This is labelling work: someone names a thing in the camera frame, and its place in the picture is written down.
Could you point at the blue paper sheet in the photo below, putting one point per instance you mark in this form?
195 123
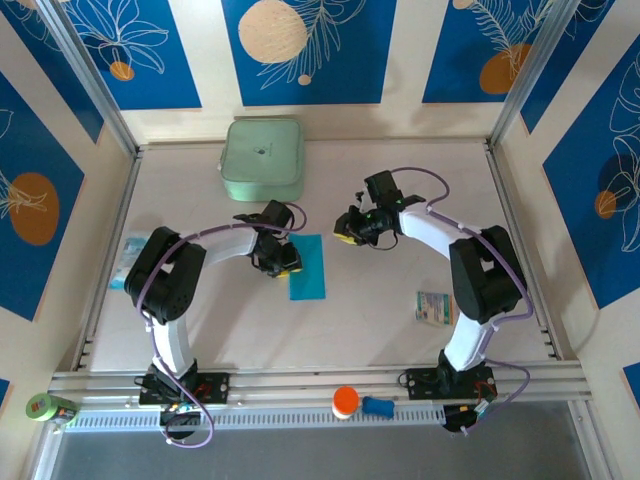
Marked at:
310 280

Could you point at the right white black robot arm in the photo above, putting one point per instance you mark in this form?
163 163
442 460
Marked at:
467 345

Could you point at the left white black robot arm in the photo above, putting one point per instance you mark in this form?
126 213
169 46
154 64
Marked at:
172 340

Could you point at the pale green zip case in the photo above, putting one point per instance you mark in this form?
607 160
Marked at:
262 155

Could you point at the printed paper card packet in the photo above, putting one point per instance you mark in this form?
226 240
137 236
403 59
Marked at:
432 307

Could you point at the clear plastic wipes packet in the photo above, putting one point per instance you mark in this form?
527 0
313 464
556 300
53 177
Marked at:
131 247

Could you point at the black controller board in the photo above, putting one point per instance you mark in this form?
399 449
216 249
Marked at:
182 424
455 417

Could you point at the small black orange box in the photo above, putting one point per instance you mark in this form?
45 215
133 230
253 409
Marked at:
66 414

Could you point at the green tape roll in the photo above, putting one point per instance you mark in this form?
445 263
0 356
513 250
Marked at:
49 403

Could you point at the wide aluminium frame rail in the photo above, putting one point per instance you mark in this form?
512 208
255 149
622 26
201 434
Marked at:
310 380

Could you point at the aluminium table side rail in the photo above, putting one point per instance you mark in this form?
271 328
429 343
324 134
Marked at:
125 200
505 200

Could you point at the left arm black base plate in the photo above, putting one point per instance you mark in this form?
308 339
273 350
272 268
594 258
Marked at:
215 387

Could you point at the blue floral wall poster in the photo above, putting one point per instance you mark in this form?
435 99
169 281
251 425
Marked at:
590 240
45 70
450 60
165 75
560 75
30 150
350 75

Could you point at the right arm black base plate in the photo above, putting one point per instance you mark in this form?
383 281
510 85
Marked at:
420 382

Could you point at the aluminium frame post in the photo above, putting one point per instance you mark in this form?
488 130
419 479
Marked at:
530 65
90 75

